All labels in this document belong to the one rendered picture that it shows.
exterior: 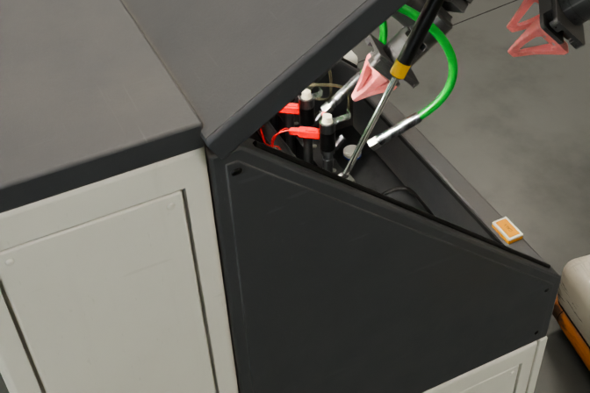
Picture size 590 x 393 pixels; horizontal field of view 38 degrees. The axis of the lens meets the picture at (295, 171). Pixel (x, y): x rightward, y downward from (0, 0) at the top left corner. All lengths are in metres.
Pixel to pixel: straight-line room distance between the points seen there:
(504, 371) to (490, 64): 2.19
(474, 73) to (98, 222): 2.79
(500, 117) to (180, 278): 2.46
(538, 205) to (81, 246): 2.25
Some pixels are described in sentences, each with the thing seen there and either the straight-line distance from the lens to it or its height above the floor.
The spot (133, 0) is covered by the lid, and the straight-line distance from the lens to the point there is 1.12.
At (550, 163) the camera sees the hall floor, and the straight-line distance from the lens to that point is 3.20.
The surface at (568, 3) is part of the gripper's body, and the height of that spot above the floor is 1.44.
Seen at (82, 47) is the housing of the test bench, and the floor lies 1.50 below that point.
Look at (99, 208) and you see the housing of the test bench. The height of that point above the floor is 1.43.
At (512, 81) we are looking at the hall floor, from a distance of 3.57.
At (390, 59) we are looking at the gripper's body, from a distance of 1.42.
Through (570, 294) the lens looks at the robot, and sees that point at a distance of 2.49.
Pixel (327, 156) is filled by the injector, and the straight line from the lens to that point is 1.51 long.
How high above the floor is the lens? 2.05
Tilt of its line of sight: 42 degrees down
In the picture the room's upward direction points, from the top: 3 degrees counter-clockwise
